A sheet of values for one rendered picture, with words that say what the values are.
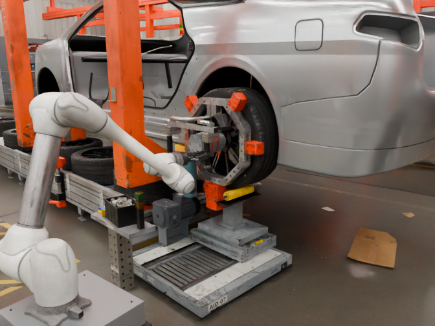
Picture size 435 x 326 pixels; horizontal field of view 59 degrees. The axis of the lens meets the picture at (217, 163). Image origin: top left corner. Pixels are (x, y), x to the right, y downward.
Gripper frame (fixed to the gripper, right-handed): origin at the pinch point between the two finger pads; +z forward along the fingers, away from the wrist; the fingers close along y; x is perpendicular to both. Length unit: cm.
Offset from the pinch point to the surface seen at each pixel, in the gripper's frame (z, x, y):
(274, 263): 39, -75, 22
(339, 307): 36, -83, 69
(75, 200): -8, -66, -161
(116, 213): -46, -30, -22
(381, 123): 42, 21, 79
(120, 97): -16, 29, -62
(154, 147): 8, -7, -62
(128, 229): -43, -38, -17
